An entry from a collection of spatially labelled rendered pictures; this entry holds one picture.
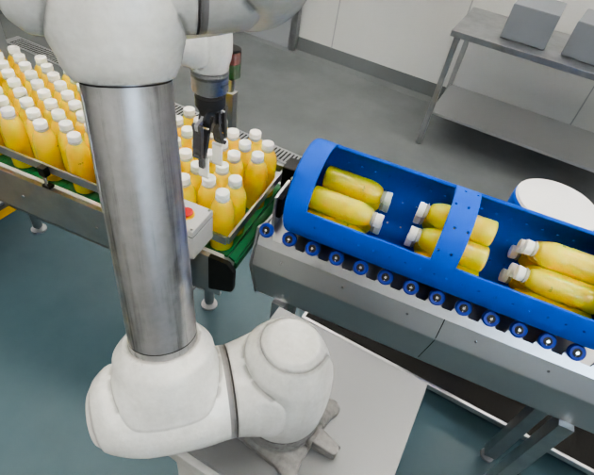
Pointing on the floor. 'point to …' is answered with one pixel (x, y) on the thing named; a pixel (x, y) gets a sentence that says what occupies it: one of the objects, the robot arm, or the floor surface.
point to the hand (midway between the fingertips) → (210, 161)
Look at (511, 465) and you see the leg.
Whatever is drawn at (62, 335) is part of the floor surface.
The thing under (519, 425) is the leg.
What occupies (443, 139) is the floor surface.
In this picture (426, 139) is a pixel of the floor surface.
